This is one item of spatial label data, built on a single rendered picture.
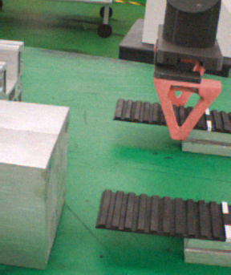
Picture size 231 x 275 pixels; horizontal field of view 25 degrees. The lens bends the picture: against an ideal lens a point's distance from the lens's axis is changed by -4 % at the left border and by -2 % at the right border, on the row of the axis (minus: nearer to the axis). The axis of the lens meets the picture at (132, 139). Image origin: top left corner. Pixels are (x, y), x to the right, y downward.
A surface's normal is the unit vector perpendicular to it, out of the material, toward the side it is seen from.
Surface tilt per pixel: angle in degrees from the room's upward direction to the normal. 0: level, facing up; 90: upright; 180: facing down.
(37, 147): 0
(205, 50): 0
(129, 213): 0
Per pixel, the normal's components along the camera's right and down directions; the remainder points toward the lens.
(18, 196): -0.06, 0.47
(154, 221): 0.10, -0.88
